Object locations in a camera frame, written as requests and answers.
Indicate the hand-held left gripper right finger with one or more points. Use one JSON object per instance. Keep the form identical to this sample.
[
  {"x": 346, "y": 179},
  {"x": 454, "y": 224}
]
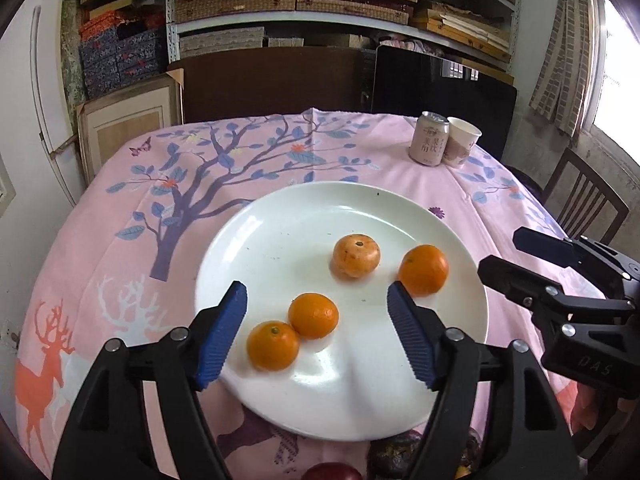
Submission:
[{"x": 407, "y": 330}]

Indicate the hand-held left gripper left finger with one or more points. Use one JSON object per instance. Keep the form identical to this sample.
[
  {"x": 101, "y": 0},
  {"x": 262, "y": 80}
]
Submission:
[{"x": 222, "y": 337}]

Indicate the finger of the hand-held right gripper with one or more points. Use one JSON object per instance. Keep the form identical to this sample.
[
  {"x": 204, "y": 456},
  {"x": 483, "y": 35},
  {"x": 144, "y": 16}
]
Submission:
[
  {"x": 542, "y": 247},
  {"x": 510, "y": 280}
]

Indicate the small orange mandarin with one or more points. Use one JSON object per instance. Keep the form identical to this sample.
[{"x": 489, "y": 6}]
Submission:
[
  {"x": 423, "y": 270},
  {"x": 273, "y": 345},
  {"x": 356, "y": 256},
  {"x": 313, "y": 315}
]

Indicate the white round plate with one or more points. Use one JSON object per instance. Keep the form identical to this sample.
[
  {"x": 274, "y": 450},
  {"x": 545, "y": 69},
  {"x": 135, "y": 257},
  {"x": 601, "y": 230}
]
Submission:
[{"x": 300, "y": 260}]

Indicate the red speckled plum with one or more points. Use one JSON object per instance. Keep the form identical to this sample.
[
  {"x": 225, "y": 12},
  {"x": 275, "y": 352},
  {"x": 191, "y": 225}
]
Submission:
[{"x": 332, "y": 473}]

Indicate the dark wooden chair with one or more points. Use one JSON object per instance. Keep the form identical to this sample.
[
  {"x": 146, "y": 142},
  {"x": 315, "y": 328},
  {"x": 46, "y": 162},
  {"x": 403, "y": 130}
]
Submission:
[{"x": 585, "y": 200}]

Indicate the white paper cup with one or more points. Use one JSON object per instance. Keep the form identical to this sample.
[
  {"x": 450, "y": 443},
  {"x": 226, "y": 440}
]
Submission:
[{"x": 462, "y": 142}]

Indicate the pink deer print tablecloth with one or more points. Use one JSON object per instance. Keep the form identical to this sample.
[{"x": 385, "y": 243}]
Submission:
[{"x": 100, "y": 260}]

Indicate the pink drink can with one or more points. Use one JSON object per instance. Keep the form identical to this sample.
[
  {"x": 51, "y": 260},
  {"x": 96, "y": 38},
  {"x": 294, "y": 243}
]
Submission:
[{"x": 427, "y": 137}]

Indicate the black glossy panel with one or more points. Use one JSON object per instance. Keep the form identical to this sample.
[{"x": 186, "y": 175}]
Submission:
[{"x": 440, "y": 90}]

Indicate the bright window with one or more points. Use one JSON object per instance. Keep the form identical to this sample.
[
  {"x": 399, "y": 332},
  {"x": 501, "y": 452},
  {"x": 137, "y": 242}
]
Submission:
[{"x": 620, "y": 70}]

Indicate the beige checked curtain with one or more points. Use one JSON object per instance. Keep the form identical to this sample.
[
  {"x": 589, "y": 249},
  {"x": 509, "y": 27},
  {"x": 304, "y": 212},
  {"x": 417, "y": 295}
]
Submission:
[{"x": 565, "y": 50}]

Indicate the stack of yellow wooden boxes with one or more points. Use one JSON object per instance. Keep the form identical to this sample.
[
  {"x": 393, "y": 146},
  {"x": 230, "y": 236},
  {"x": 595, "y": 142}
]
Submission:
[{"x": 465, "y": 27}]

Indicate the pink folded cloth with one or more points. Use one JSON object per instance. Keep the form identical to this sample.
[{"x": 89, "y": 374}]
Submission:
[{"x": 410, "y": 42}]

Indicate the dark brown wooden board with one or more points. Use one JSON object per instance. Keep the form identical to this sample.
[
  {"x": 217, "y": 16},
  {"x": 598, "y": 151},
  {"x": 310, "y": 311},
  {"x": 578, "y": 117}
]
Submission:
[{"x": 270, "y": 85}]

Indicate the stack of blue floral boxes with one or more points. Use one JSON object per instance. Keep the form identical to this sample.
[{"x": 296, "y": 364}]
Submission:
[{"x": 120, "y": 65}]

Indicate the stack of grey woven boxes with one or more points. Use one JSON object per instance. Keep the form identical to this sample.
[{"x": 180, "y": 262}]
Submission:
[{"x": 220, "y": 42}]

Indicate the white leaning board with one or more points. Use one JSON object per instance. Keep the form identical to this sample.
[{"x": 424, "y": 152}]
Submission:
[{"x": 47, "y": 100}]

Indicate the white metal shelf unit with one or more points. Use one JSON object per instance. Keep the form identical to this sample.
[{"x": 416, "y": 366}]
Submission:
[{"x": 171, "y": 20}]

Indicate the grey marble slab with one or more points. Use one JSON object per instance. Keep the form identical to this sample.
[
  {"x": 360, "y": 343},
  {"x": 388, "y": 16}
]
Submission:
[{"x": 72, "y": 50}]

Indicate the stack of orange patterned boxes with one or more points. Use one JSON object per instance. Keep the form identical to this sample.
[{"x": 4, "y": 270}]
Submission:
[{"x": 115, "y": 24}]

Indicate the light wooden picture frame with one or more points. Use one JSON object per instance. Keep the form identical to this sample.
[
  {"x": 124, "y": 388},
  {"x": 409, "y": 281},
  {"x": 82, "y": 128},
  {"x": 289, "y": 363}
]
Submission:
[{"x": 125, "y": 130}]

